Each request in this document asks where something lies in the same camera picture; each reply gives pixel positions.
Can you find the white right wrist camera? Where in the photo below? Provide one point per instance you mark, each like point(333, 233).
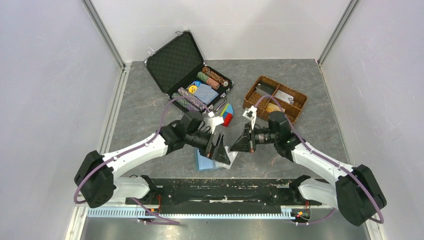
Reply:
point(251, 114)

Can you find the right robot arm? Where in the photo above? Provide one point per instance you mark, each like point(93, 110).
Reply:
point(352, 190)

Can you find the brown orange chip stack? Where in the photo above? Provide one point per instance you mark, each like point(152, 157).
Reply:
point(215, 76)

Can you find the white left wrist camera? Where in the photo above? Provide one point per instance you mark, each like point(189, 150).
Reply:
point(212, 121)

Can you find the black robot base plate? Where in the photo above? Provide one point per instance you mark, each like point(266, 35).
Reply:
point(223, 195)

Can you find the blue playing card deck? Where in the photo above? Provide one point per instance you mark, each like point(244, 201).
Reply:
point(205, 93)

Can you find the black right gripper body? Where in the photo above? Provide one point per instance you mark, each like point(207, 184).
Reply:
point(252, 143)

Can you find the green pink chip stack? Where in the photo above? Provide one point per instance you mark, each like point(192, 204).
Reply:
point(208, 80)

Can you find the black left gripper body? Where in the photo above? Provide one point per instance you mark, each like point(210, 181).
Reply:
point(210, 148)

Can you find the yellow dealer chip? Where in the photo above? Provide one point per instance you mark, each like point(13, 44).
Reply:
point(192, 89)

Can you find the woven wicker basket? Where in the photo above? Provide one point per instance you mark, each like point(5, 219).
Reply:
point(291, 111)

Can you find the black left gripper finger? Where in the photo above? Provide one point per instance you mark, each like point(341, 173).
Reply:
point(220, 155)
point(218, 143)

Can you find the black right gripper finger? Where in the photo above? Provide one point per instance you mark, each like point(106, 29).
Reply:
point(235, 148)
point(245, 139)

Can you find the dark card stack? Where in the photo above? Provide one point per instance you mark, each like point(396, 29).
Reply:
point(264, 88)

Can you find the blue card holder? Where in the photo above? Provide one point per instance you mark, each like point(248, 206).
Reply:
point(203, 163)

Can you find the colourful toy brick block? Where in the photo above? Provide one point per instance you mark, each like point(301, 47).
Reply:
point(227, 114)

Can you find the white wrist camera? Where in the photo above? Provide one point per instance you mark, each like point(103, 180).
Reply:
point(212, 121)
point(251, 114)

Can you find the white card stack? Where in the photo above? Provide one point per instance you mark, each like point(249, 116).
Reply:
point(285, 97)

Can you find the black poker chip case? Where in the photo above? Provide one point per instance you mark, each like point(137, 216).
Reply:
point(176, 64)

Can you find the white cable duct rail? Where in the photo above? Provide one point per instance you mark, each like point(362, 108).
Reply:
point(139, 213)

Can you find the green purple chip stack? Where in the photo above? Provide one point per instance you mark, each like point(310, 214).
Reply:
point(187, 105)

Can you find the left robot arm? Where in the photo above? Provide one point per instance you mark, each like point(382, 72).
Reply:
point(100, 178)

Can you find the white VIP card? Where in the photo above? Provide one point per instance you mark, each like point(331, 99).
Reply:
point(232, 156)

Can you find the gold VIP card stack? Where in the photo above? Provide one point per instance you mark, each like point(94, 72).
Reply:
point(273, 107)

